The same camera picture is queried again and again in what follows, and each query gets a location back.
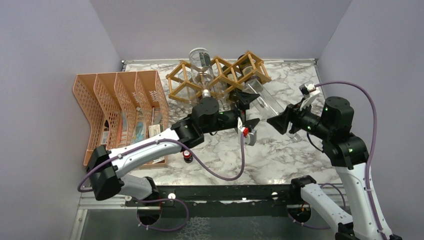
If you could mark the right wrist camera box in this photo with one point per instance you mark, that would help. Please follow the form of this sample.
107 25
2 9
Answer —
310 93

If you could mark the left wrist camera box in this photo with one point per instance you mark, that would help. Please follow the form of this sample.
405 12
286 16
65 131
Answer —
249 135

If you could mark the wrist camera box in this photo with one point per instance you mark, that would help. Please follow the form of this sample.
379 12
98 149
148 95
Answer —
310 93
249 135

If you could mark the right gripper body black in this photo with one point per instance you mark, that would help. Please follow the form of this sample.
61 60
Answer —
304 118

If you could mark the small red capped jar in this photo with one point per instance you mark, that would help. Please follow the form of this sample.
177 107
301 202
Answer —
187 156

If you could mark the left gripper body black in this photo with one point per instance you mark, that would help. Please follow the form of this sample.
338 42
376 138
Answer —
230 118

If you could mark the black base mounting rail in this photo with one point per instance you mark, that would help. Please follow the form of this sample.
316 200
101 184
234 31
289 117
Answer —
215 201

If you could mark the peach plastic file organizer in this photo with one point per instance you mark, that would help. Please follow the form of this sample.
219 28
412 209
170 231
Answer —
121 107

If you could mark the round clear glass decanter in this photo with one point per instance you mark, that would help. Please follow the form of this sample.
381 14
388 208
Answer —
201 69

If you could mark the wooden lattice wine rack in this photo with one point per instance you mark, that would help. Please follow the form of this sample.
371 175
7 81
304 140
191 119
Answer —
183 89

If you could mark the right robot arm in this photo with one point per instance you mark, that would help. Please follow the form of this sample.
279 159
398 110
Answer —
348 154

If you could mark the white card box in organizer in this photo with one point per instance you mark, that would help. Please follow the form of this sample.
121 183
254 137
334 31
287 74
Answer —
154 130

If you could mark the tall clear glass bottle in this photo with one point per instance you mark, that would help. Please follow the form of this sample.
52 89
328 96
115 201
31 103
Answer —
222 96

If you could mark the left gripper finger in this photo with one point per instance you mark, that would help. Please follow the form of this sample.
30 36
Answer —
244 99
251 123

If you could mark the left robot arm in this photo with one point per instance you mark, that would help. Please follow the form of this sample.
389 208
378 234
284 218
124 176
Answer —
108 171

